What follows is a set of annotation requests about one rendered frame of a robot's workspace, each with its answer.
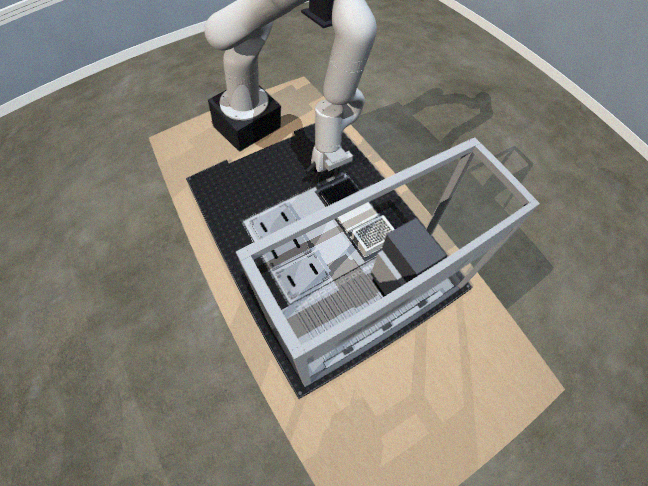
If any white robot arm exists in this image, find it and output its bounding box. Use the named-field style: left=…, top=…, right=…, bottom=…
left=204, top=0, right=377, bottom=171

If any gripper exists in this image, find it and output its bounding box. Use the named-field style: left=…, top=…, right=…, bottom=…
left=306, top=145, right=341, bottom=183

